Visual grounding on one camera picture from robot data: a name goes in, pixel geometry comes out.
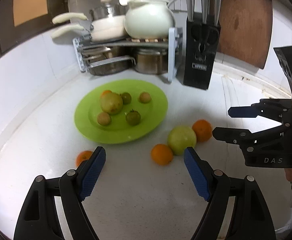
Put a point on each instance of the black knife block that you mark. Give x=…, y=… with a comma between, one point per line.
x=198, y=76

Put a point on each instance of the large yellow-green fruit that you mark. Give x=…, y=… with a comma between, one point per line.
x=111, y=103

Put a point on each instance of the black kitchen scissors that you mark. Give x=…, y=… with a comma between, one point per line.
x=203, y=45

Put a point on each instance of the brown wooden cutting board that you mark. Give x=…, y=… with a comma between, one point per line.
x=246, y=22

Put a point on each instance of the small green tomato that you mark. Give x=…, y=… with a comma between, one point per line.
x=126, y=98
x=133, y=118

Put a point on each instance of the green plate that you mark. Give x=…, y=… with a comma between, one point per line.
x=146, y=120

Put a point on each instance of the grey kitchen rack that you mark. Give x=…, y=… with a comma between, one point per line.
x=172, y=55

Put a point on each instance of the white ceramic pot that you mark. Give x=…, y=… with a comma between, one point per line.
x=148, y=20

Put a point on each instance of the tall steel pot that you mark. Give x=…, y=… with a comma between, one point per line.
x=149, y=62

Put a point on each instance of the steel pot with lid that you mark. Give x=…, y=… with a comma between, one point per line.
x=106, y=8

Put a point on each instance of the white wall socket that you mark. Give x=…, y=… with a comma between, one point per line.
x=178, y=2

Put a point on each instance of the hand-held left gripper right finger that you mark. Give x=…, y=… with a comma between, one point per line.
x=197, y=173

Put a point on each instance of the small beige longan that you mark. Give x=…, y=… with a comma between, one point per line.
x=144, y=97
x=104, y=119

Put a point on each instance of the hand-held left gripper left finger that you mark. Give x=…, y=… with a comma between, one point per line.
x=92, y=172

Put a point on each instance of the wide steel pot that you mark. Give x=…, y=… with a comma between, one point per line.
x=108, y=66

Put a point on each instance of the person's right hand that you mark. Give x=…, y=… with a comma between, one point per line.
x=291, y=174

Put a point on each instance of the orange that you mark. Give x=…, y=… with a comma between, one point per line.
x=162, y=154
x=202, y=130
x=106, y=93
x=83, y=157

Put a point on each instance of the large green fruit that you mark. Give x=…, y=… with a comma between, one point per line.
x=181, y=140

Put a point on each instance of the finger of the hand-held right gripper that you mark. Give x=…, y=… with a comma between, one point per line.
x=232, y=135
x=242, y=111

